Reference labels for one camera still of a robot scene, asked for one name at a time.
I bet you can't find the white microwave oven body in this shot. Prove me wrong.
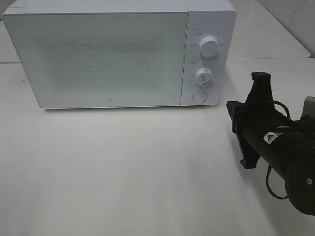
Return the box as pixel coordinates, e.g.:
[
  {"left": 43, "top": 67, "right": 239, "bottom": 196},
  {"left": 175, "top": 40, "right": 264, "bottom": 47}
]
[{"left": 2, "top": 0, "right": 237, "bottom": 109}]

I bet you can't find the round white door button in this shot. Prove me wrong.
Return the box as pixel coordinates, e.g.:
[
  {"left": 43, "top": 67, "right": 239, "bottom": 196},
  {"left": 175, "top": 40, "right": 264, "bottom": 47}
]
[{"left": 192, "top": 91, "right": 207, "bottom": 103}]

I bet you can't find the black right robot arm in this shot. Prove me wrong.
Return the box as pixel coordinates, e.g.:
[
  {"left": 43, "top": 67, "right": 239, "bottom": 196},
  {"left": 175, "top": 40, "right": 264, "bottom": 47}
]
[{"left": 226, "top": 72, "right": 315, "bottom": 216}]

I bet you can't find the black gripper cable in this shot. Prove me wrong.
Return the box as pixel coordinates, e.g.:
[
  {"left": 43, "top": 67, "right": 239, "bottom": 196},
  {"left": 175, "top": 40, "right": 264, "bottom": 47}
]
[{"left": 231, "top": 100, "right": 292, "bottom": 200}]

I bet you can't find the white timer knob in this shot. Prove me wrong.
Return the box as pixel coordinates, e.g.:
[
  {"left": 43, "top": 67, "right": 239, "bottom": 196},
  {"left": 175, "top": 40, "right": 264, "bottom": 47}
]
[{"left": 195, "top": 68, "right": 213, "bottom": 87}]

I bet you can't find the white microwave door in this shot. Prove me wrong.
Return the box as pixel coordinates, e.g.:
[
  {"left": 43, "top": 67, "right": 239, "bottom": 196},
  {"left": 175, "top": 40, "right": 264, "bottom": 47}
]
[{"left": 4, "top": 13, "right": 187, "bottom": 109}]

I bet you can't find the upper white power knob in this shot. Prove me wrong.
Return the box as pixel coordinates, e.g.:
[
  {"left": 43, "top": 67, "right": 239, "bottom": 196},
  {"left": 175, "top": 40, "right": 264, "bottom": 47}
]
[{"left": 199, "top": 35, "right": 219, "bottom": 58}]

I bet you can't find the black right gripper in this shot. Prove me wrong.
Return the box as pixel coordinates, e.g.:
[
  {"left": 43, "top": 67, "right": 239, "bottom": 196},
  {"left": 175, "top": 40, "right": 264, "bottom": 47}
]
[{"left": 226, "top": 72, "right": 293, "bottom": 169}]

